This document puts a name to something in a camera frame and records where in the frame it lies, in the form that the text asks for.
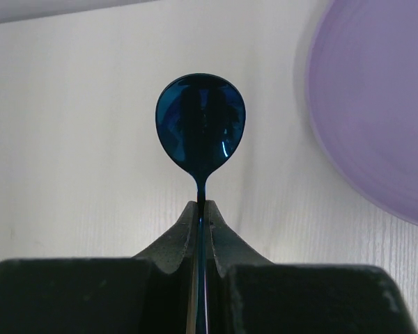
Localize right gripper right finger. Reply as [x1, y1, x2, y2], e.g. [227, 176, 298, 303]
[204, 200, 417, 333]

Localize blue metallic spoon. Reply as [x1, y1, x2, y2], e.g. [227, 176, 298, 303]
[155, 73, 246, 333]

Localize lilac plastic plate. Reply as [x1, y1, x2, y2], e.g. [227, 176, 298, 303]
[305, 1, 418, 225]

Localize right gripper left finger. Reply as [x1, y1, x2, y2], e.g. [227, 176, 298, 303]
[0, 202, 198, 333]

